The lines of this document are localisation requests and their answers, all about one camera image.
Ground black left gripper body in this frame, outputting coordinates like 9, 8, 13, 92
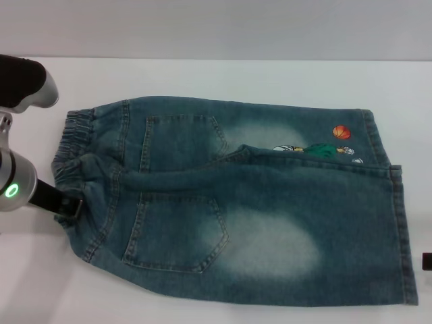
28, 178, 65, 216

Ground blue denim shorts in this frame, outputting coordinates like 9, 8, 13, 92
50, 95, 419, 313

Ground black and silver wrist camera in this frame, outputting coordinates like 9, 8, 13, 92
0, 53, 60, 114

